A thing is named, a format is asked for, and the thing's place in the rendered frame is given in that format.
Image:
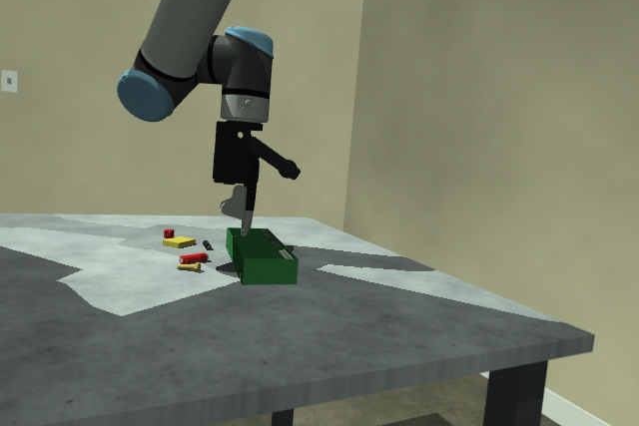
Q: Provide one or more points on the green rack of labelled bins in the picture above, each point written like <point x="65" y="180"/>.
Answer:
<point x="260" y="257"/>

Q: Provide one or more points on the red battery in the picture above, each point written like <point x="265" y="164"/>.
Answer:
<point x="184" y="259"/>

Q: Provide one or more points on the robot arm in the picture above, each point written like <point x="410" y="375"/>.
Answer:
<point x="181" y="47"/>

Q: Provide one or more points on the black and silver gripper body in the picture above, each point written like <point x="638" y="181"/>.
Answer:
<point x="231" y="167"/>

